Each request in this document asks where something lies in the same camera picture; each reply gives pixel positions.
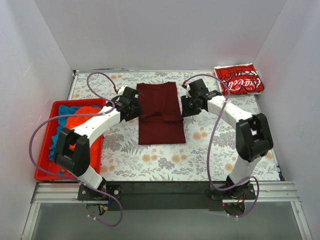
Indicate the folded red coca-cola t shirt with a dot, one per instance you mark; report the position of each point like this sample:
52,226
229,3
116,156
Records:
240,79

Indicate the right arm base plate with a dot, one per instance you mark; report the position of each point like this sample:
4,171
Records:
231,202

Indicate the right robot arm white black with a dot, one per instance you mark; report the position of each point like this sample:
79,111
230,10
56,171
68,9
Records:
253,138

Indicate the red plastic bin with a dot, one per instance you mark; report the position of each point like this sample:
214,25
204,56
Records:
51,129

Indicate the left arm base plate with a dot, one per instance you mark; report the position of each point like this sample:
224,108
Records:
87,194

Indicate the blue t shirt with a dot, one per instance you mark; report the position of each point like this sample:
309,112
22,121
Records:
56,135

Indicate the orange t shirt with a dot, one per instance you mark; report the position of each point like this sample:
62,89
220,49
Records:
95,152

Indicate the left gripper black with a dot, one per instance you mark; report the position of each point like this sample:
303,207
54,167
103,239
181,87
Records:
135,107

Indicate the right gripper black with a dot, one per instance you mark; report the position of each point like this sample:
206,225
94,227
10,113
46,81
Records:
186,107

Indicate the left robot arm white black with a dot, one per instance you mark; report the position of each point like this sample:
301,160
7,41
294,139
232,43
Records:
72,151

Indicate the dark red t shirt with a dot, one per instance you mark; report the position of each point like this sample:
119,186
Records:
161,121

